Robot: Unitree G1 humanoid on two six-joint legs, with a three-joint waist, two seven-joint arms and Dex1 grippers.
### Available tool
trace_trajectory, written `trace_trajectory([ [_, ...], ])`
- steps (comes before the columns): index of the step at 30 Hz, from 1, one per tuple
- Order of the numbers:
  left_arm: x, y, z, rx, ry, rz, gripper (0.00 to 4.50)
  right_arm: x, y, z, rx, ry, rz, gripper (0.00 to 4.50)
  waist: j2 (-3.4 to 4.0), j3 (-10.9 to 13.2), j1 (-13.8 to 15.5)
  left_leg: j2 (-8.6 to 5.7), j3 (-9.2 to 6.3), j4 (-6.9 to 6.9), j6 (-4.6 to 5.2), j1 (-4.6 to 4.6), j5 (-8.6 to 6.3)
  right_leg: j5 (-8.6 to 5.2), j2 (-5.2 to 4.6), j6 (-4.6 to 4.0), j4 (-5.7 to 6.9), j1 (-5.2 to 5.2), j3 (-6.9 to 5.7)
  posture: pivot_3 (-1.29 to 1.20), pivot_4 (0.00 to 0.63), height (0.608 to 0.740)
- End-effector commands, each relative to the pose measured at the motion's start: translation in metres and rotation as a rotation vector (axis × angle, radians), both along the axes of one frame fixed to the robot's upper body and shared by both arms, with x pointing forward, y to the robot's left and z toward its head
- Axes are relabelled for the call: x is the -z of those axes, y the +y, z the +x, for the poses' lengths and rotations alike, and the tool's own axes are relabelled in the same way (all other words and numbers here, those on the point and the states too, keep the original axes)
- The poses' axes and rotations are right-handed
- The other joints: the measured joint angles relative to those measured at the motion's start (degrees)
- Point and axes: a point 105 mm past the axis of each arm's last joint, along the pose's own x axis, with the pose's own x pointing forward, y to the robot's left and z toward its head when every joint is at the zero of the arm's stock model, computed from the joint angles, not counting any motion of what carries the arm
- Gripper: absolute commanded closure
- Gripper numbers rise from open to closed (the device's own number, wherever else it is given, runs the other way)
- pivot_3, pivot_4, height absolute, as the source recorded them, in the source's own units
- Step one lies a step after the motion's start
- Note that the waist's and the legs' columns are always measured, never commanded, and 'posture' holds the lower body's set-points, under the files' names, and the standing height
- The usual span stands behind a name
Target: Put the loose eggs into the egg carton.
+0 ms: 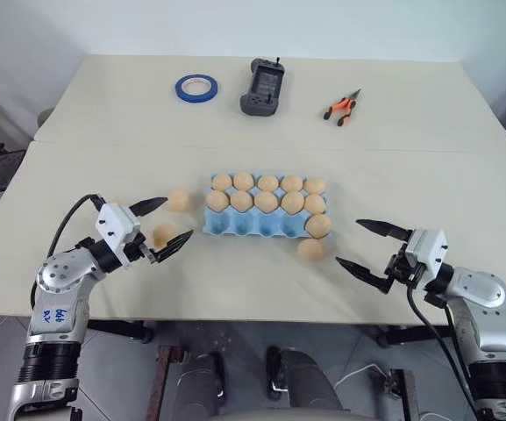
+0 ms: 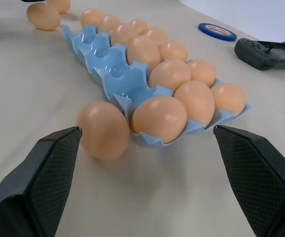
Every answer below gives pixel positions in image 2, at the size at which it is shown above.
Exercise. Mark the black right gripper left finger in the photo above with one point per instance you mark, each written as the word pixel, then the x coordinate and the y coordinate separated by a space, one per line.
pixel 31 187

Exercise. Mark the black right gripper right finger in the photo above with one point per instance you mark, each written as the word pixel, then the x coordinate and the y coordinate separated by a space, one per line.
pixel 260 182

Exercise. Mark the brown egg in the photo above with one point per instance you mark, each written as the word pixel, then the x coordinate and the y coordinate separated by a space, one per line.
pixel 157 34
pixel 170 74
pixel 143 51
pixel 196 101
pixel 123 33
pixel 159 118
pixel 174 50
pixel 109 23
pixel 60 5
pixel 105 130
pixel 230 97
pixel 44 16
pixel 139 26
pixel 91 16
pixel 202 71

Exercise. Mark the blue plastic egg tray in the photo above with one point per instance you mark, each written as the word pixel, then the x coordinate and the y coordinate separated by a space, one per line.
pixel 122 74

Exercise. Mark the black handheld controller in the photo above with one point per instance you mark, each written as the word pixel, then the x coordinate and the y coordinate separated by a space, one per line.
pixel 268 55

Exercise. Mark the blue tape roll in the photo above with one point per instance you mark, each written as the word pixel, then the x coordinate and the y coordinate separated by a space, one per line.
pixel 216 31

